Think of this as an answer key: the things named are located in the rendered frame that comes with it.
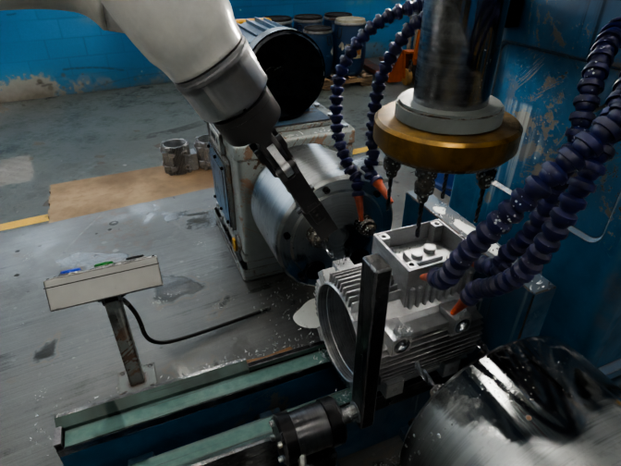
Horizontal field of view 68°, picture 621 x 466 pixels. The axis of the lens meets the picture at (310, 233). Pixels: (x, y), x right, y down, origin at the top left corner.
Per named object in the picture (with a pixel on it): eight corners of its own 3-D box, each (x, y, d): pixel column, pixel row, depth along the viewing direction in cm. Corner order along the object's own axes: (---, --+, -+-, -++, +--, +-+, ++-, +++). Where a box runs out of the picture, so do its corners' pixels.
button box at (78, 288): (163, 281, 82) (156, 252, 82) (164, 285, 75) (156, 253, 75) (58, 306, 77) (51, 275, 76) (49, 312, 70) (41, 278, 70)
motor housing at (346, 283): (407, 306, 89) (420, 223, 79) (470, 379, 74) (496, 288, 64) (312, 335, 83) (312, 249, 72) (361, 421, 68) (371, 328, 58)
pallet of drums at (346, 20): (343, 70, 622) (346, 10, 582) (371, 85, 560) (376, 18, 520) (259, 79, 583) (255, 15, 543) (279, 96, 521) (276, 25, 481)
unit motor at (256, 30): (284, 158, 142) (278, 8, 119) (327, 207, 117) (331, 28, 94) (200, 172, 134) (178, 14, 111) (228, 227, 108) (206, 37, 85)
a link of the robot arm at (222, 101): (231, 25, 52) (259, 69, 56) (166, 72, 52) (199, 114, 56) (253, 40, 45) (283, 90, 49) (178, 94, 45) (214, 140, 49)
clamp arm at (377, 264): (367, 405, 61) (383, 250, 48) (378, 423, 59) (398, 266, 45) (343, 414, 60) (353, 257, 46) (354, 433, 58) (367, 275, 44)
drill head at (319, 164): (326, 203, 124) (328, 113, 111) (397, 282, 96) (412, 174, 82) (237, 222, 116) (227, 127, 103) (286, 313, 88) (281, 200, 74)
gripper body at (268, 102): (274, 91, 49) (314, 155, 54) (253, 72, 55) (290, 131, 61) (218, 132, 49) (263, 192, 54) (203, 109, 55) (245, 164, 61)
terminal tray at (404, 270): (431, 253, 77) (437, 217, 74) (472, 291, 69) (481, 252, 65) (369, 270, 74) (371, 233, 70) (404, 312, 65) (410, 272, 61)
